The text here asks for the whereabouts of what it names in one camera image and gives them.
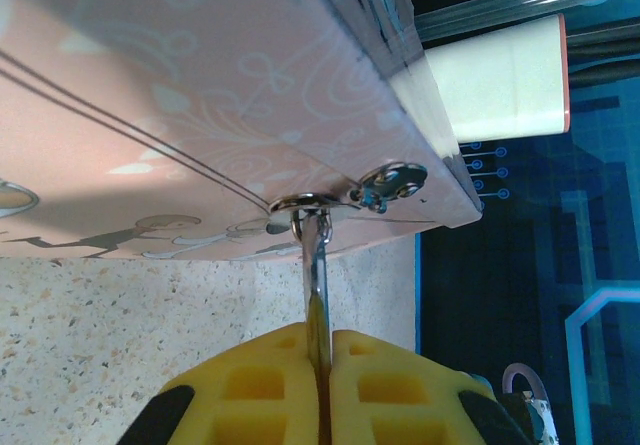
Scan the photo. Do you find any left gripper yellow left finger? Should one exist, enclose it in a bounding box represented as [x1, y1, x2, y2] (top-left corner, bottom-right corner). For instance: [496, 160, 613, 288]
[117, 321, 322, 445]

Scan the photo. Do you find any cream knife block pink top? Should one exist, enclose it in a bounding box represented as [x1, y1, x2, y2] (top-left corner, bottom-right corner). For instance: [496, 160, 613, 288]
[422, 13, 572, 143]

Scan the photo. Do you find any aluminium frame post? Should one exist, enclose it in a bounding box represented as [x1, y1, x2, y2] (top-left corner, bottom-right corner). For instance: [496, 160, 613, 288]
[413, 0, 640, 46]

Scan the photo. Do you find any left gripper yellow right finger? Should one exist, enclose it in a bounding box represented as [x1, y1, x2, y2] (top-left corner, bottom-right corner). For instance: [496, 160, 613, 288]
[328, 328, 532, 445]

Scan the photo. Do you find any pink tin box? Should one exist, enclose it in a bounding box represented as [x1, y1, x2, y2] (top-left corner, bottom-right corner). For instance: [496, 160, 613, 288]
[0, 0, 487, 266]

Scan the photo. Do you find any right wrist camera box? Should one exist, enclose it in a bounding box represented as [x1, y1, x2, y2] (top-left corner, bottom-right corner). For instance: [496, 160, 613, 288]
[519, 389, 564, 445]

